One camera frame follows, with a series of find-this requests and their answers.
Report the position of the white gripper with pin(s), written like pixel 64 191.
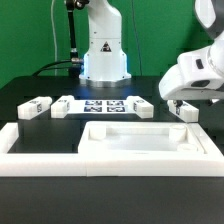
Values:
pixel 198 75

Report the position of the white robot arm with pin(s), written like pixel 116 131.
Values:
pixel 105 64

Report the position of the white marker base plate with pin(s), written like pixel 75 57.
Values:
pixel 100 107

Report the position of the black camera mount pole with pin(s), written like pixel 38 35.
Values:
pixel 76 63

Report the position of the white U-shaped obstacle frame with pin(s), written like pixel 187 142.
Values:
pixel 36 164

